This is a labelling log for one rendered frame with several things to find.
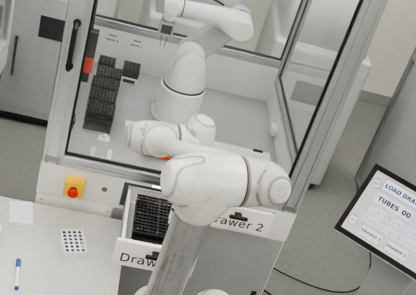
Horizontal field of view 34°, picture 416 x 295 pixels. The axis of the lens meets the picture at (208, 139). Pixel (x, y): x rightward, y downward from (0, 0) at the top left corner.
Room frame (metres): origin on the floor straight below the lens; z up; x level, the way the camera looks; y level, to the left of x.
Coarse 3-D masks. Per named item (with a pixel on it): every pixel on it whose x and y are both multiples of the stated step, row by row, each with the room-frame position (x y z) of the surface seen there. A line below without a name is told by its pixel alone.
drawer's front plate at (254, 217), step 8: (232, 208) 2.21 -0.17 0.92; (240, 208) 2.22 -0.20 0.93; (248, 208) 2.24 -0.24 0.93; (224, 216) 2.21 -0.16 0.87; (248, 216) 2.23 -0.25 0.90; (256, 216) 2.23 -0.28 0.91; (264, 216) 2.24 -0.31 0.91; (272, 216) 2.24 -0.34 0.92; (216, 224) 2.21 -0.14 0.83; (224, 224) 2.21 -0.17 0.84; (232, 224) 2.22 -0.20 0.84; (256, 224) 2.23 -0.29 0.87; (264, 224) 2.24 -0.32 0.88; (248, 232) 2.23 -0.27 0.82; (256, 232) 2.24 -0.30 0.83; (264, 232) 2.24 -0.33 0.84
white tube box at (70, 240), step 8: (64, 232) 1.93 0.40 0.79; (72, 232) 1.95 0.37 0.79; (80, 232) 1.96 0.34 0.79; (64, 240) 1.90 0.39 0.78; (72, 240) 1.90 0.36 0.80; (80, 240) 1.93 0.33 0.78; (64, 248) 1.85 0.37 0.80; (72, 248) 1.86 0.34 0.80; (80, 248) 1.87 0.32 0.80; (64, 256) 1.83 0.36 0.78; (72, 256) 1.84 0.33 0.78; (80, 256) 1.85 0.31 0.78
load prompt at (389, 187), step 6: (390, 180) 2.36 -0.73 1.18; (384, 186) 2.35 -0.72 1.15; (390, 186) 2.34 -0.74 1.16; (396, 186) 2.34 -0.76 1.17; (390, 192) 2.33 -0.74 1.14; (396, 192) 2.32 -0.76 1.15; (402, 192) 2.32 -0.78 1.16; (408, 192) 2.32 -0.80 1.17; (396, 198) 2.31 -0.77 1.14; (402, 198) 2.31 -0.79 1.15; (408, 198) 2.31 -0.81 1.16; (414, 198) 2.30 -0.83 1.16; (408, 204) 2.29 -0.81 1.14; (414, 204) 2.29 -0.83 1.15
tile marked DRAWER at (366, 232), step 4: (364, 224) 2.24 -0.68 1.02; (360, 228) 2.23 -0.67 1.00; (364, 228) 2.23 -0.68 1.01; (368, 228) 2.23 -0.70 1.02; (372, 228) 2.23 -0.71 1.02; (360, 232) 2.22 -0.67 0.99; (364, 232) 2.22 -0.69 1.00; (368, 232) 2.22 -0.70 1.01; (372, 232) 2.22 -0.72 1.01; (376, 232) 2.22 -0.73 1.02; (364, 236) 2.21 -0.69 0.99; (368, 236) 2.21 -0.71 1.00; (372, 236) 2.21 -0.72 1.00; (376, 236) 2.20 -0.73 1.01; (380, 236) 2.20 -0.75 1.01; (384, 236) 2.20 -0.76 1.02; (368, 240) 2.20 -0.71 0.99; (372, 240) 2.20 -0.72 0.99; (376, 240) 2.19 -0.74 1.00; (380, 240) 2.19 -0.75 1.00; (376, 244) 2.18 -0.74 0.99
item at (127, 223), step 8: (128, 192) 2.14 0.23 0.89; (136, 192) 2.18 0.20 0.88; (144, 192) 2.18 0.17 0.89; (152, 192) 2.19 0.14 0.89; (128, 200) 2.10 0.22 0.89; (128, 208) 2.05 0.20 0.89; (128, 216) 2.08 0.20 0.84; (128, 224) 2.03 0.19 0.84; (120, 232) 1.96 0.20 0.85; (128, 232) 1.99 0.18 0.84; (136, 240) 1.96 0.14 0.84
